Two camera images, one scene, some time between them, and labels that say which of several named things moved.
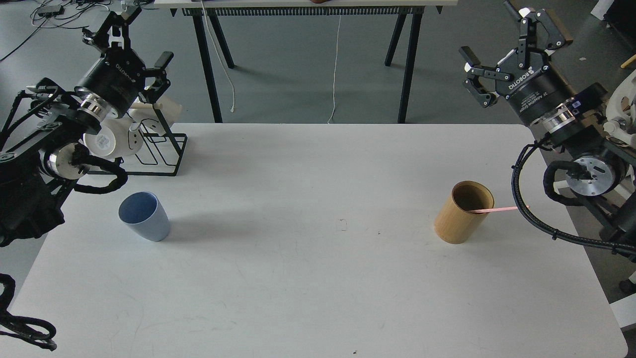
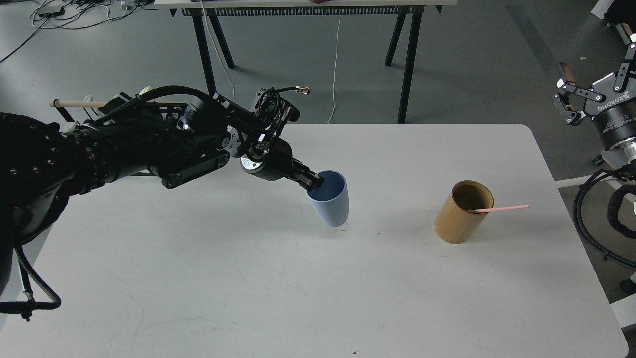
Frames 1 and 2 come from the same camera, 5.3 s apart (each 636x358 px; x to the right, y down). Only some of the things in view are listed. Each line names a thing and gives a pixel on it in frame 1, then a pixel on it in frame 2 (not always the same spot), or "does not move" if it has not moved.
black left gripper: (117, 80) to (278, 163)
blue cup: (144, 213) to (331, 200)
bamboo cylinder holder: (453, 223) does not move
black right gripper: (533, 86) to (615, 112)
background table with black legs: (196, 9) does not move
